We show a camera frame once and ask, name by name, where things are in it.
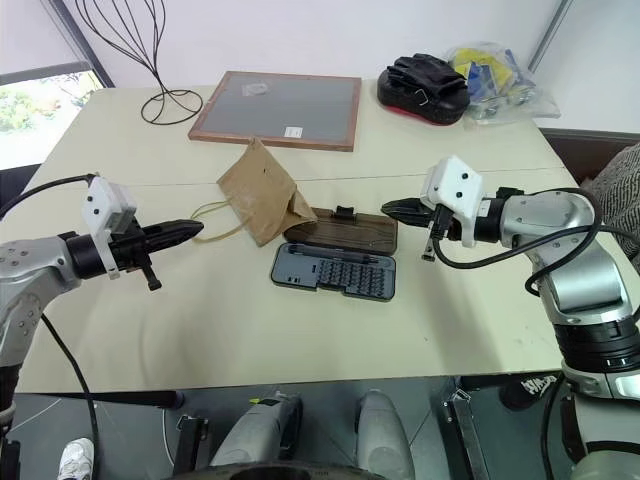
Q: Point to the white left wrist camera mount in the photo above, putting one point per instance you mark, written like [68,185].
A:
[106,201]

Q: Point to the white sneaker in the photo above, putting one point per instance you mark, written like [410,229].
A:
[75,457]

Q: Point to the black pad with red base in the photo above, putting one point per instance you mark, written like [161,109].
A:
[425,110]

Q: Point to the dark window frame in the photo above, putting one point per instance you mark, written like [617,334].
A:
[45,70]

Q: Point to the grey robot leg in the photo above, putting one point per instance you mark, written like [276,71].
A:
[382,435]
[260,435]

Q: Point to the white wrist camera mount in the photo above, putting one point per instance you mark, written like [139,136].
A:
[455,185]
[106,201]

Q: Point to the black glove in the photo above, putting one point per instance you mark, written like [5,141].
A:
[425,72]

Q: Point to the silver robot torso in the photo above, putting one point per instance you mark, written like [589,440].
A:
[607,462]

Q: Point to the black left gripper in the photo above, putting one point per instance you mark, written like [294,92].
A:
[131,247]

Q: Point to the black table crossbar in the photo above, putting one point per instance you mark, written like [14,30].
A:
[100,399]

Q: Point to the wooden framed grey board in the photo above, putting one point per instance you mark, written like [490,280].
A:
[280,107]

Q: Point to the black printed shoe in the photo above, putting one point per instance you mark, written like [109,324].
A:
[530,390]

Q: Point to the brown paper bag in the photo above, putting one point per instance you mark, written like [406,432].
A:
[260,195]

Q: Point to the dark brown furniture piece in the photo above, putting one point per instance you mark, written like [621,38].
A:
[580,150]

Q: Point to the black table frame bracket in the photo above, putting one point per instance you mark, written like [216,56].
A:
[462,430]
[192,442]

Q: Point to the clear plastic bag of items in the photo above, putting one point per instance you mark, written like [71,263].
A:
[505,80]

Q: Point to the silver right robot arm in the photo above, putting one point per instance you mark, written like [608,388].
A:
[575,280]

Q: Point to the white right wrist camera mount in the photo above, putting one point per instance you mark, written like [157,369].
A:
[455,185]

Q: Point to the black white patterned fabric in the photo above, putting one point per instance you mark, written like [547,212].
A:
[620,190]

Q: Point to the screwdriver bit case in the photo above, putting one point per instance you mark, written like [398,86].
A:
[335,270]

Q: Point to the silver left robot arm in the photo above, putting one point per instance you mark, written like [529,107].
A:
[30,270]

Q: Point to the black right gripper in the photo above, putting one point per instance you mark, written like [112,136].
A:
[442,225]

